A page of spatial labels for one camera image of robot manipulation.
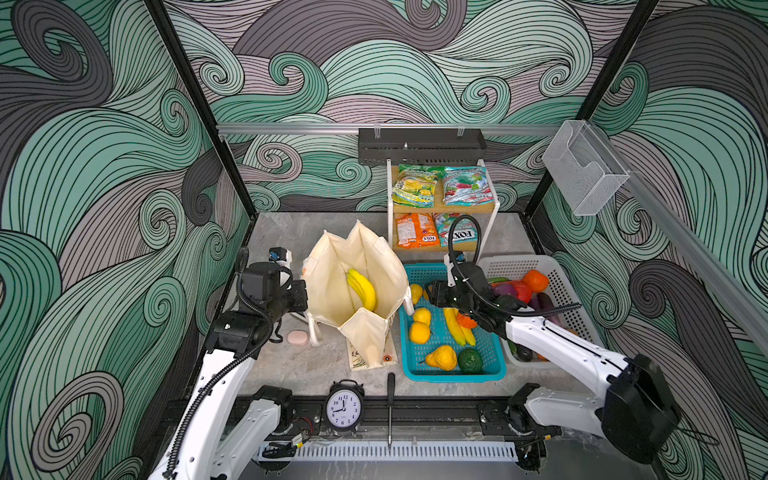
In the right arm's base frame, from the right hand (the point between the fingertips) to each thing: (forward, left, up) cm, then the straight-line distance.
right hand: (433, 286), depth 83 cm
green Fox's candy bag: (+17, -11, +5) cm, 21 cm away
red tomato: (+3, -29, -8) cm, 30 cm away
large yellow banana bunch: (+2, +20, -5) cm, 21 cm away
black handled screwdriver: (-27, +12, -13) cm, 33 cm away
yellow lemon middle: (-5, +2, -9) cm, 11 cm away
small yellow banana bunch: (-10, -9, -11) cm, 17 cm away
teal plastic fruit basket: (-15, +6, -13) cm, 21 cm away
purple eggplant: (0, -35, -10) cm, 37 cm away
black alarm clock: (-28, +24, -10) cm, 38 cm away
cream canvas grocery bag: (-2, +30, -5) cm, 30 cm away
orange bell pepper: (+7, -34, -7) cm, 36 cm away
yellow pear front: (-17, -2, -8) cm, 19 cm away
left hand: (-5, +35, +10) cm, 36 cm away
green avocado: (-18, -9, -8) cm, 22 cm away
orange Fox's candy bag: (+18, +4, +3) cm, 19 cm away
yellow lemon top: (+3, +4, -9) cm, 10 cm away
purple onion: (+3, -23, -7) cm, 25 cm away
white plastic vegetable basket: (+2, -40, -6) cm, 41 cm away
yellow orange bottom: (-10, +4, -9) cm, 14 cm away
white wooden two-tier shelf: (+12, -1, +19) cm, 23 cm away
